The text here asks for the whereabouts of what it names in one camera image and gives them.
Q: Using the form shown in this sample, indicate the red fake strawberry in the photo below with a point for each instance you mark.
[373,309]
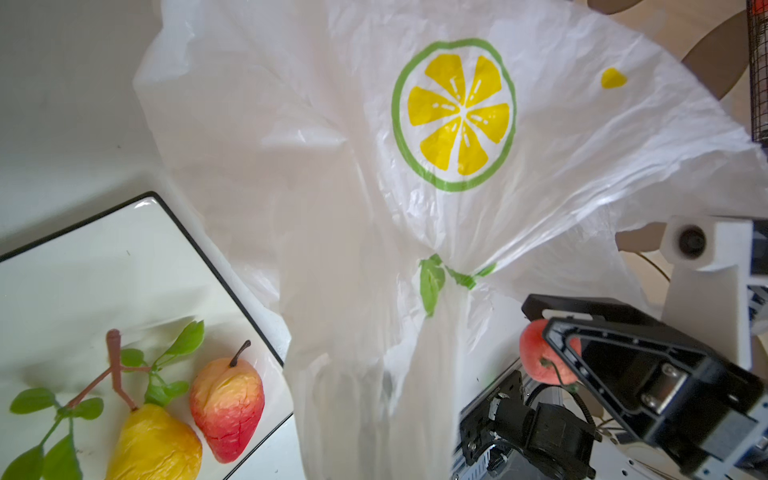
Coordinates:
[226,402]

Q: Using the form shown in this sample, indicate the black wire basket right wall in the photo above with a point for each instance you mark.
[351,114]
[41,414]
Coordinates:
[757,30]

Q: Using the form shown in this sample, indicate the white plastic bag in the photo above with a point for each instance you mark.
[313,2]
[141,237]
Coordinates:
[373,170]

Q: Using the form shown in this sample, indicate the small red fake cherry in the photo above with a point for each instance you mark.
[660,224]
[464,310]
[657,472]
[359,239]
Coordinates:
[539,360]

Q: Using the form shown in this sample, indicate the white tray black rim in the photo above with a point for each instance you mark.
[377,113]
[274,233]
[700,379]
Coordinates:
[117,313]

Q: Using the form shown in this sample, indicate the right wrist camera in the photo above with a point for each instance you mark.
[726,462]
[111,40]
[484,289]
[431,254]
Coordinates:
[718,286]

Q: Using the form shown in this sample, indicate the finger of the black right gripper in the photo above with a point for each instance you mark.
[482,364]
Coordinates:
[538,306]

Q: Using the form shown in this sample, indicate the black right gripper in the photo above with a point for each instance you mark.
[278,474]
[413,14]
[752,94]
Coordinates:
[706,413]

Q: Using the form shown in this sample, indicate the yellow fake lemon with leaves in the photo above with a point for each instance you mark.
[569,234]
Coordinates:
[151,444]

